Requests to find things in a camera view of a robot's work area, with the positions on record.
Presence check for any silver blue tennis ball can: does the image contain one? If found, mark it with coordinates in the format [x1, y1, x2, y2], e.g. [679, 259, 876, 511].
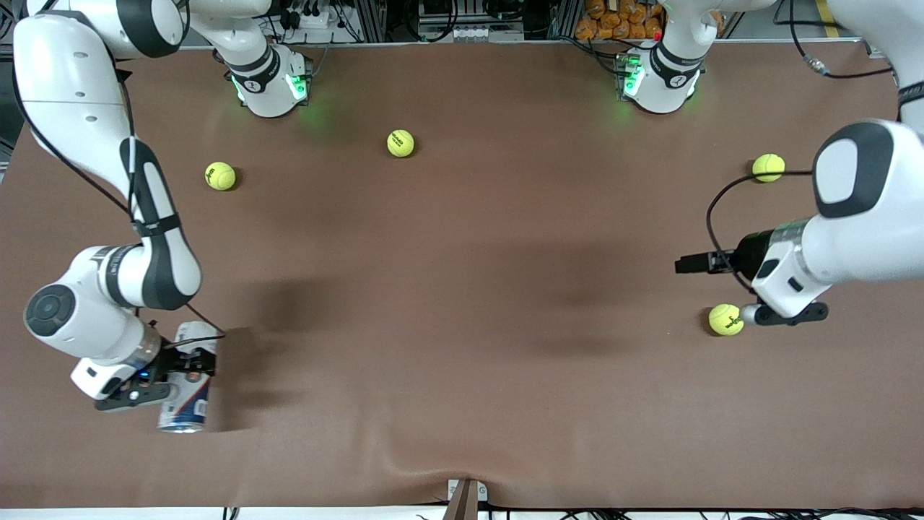
[157, 321, 219, 434]

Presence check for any table cover mat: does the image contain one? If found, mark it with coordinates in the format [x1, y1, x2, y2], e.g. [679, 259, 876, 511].
[0, 40, 924, 510]

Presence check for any pile of orange bags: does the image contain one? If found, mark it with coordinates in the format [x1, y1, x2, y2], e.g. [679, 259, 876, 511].
[575, 0, 663, 41]

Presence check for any grey equipment rack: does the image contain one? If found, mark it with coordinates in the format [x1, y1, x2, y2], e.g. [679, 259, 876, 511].
[417, 0, 528, 42]

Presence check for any white power strip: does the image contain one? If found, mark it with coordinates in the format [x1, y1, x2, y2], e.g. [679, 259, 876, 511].
[285, 6, 334, 31]

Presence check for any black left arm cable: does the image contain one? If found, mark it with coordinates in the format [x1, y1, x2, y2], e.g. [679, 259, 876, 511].
[706, 0, 903, 293]

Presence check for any white left camera mount block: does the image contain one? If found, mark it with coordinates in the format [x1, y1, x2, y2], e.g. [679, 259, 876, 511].
[751, 253, 832, 319]

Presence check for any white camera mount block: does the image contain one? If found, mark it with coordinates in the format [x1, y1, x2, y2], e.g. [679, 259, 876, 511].
[751, 253, 832, 319]
[70, 356, 141, 402]

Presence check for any white right camera mount block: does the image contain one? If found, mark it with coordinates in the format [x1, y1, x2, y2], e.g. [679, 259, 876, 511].
[70, 356, 141, 402]

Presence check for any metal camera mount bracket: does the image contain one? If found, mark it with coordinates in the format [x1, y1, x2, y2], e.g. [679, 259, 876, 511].
[444, 478, 489, 520]

